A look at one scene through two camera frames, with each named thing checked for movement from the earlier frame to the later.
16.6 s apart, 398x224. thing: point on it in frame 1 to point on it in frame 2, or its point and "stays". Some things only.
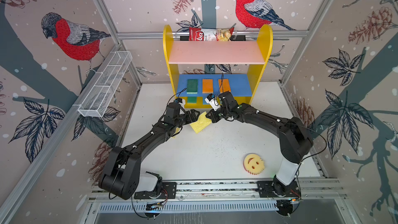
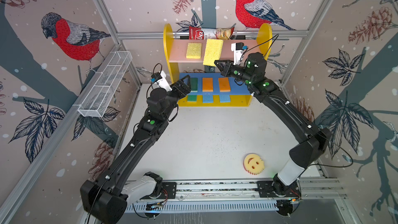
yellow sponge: (202, 123) to (194, 51)
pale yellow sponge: (207, 86) stays
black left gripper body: (184, 119) to (172, 97)
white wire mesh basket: (101, 94) stays
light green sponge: (192, 99) stays
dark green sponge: (192, 86) stays
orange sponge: (224, 86) stays
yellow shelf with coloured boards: (199, 68) stays
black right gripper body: (222, 113) to (237, 74)
